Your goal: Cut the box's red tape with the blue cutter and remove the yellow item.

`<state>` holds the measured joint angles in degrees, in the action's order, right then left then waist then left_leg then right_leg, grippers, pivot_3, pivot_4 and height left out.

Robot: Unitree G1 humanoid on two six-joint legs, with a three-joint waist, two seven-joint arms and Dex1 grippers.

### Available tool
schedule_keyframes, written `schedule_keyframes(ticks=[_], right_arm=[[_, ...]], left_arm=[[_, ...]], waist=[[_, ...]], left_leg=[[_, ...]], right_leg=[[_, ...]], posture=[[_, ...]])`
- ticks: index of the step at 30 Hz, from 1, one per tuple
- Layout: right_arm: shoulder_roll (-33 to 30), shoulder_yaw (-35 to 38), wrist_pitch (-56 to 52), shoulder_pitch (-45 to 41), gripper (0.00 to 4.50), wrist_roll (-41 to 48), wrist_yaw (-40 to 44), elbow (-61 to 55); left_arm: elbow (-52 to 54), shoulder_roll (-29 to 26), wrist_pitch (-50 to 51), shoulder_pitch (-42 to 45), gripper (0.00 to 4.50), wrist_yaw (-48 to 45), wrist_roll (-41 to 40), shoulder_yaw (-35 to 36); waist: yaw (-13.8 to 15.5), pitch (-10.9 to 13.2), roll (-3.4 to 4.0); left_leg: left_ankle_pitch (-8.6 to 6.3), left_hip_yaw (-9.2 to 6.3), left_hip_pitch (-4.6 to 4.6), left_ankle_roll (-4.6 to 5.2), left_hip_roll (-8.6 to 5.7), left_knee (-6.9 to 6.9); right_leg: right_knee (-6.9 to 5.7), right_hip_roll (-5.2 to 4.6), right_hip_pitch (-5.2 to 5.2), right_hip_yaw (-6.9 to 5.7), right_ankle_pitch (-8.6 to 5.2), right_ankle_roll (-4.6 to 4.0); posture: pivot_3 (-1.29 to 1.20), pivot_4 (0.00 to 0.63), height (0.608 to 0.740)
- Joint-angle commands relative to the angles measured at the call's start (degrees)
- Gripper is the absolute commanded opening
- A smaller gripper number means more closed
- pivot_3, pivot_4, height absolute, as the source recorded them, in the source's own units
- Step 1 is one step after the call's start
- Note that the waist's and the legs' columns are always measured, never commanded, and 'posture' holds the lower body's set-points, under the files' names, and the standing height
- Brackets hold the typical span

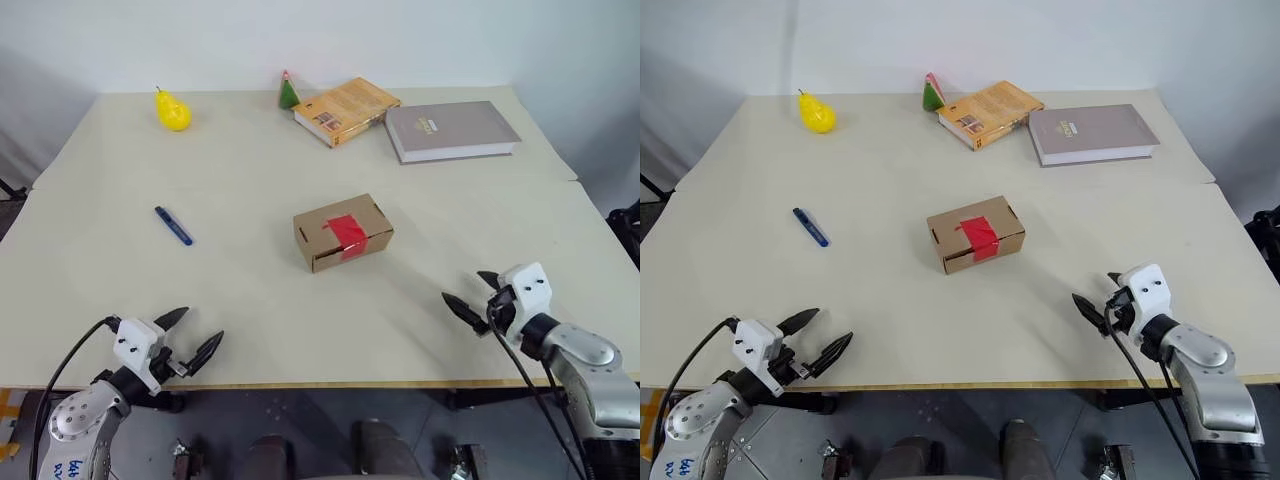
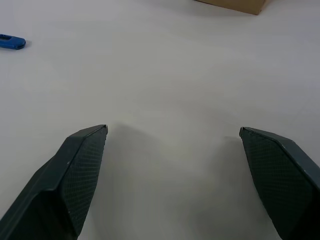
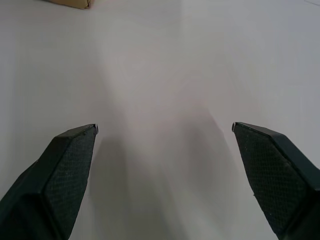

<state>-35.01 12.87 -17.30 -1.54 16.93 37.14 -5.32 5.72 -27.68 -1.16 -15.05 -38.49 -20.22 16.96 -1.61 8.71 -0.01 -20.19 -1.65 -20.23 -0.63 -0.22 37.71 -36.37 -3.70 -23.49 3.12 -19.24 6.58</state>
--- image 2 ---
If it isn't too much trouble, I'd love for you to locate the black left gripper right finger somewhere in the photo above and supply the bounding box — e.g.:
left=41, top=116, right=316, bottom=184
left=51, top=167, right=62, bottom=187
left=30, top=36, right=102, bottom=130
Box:
left=238, top=126, right=320, bottom=240

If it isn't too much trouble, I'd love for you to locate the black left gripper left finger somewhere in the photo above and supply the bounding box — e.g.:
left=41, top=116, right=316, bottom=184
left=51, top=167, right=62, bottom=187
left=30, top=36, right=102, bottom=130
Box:
left=0, top=124, right=109, bottom=240

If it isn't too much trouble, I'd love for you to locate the blue plastic object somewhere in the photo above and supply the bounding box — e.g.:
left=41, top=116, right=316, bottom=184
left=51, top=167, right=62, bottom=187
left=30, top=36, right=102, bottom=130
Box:
left=0, top=33, right=27, bottom=50

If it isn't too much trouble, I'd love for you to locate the brown cardboard box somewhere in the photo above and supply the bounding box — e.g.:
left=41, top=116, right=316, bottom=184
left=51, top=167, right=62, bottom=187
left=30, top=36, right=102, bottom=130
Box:
left=193, top=0, right=268, bottom=16

